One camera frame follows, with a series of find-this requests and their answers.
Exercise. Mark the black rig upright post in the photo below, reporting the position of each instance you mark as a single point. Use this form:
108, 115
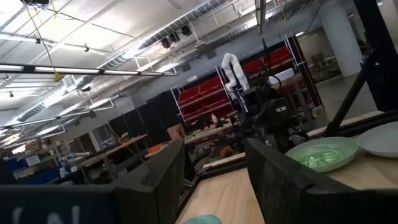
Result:
379, 62

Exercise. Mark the light grey plate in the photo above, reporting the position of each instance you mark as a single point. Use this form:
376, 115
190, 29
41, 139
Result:
381, 140

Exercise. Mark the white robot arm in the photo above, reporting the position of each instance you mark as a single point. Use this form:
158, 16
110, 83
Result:
236, 71

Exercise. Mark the overhead LED light bar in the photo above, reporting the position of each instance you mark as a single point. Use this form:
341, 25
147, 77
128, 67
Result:
77, 70

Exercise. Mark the brown cardboard box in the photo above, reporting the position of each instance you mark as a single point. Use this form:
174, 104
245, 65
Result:
176, 132

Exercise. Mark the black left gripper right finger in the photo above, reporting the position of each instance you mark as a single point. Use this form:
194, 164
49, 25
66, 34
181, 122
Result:
280, 193

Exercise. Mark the light green plate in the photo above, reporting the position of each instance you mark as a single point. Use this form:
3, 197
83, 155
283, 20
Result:
323, 154

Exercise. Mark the rack with red bins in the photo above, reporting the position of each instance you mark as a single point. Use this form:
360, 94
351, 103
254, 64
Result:
205, 99

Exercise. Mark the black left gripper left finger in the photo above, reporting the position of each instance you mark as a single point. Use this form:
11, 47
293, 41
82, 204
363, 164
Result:
155, 186

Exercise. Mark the wooden workbench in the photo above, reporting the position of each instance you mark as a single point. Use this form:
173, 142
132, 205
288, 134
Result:
115, 149

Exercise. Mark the white building column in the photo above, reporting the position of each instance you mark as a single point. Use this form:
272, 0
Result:
340, 40

